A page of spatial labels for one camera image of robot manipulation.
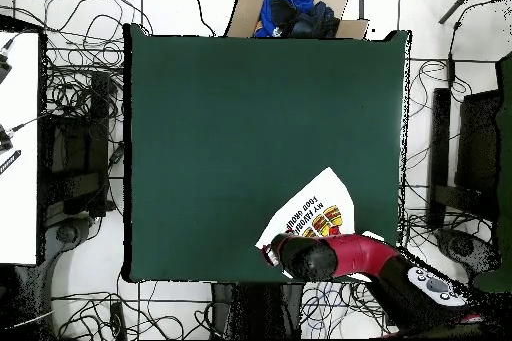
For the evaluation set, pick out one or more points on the black camera device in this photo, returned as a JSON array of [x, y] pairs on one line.
[[3, 69], [4, 141]]

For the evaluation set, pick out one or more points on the grey pedestal leg with caster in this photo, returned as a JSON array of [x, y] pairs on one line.
[[66, 234], [464, 246]]

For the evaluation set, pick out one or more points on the white printed t-shirt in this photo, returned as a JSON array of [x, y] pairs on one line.
[[312, 197]]

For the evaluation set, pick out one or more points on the brown cardboard box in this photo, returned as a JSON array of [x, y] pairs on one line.
[[244, 17]]

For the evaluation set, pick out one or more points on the dark navy garment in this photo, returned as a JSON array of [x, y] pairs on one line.
[[316, 21]]

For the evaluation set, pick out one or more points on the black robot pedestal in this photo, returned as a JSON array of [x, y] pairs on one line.
[[224, 309]]

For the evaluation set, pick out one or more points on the black power strip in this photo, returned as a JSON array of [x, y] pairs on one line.
[[118, 319]]

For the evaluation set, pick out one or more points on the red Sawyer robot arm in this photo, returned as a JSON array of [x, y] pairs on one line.
[[360, 253]]

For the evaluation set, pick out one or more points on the dark green table cloth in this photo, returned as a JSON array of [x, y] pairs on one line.
[[200, 97]]

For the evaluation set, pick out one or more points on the black label strip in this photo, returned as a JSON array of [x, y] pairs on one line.
[[10, 162]]

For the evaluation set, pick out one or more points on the white side table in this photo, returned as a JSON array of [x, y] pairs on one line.
[[20, 197]]

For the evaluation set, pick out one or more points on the black metal stand base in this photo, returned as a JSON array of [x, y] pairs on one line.
[[98, 117], [476, 137]]

